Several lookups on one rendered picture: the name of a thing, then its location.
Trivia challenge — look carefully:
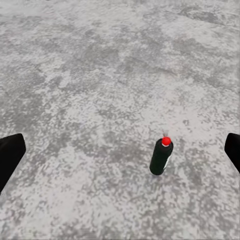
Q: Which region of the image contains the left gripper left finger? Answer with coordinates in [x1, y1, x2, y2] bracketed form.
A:
[0, 133, 26, 193]

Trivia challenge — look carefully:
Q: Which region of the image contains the insectifuge atomizer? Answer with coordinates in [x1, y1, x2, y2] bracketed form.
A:
[149, 133, 173, 176]

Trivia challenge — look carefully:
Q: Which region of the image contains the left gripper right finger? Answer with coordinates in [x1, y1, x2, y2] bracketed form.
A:
[224, 132, 240, 172]

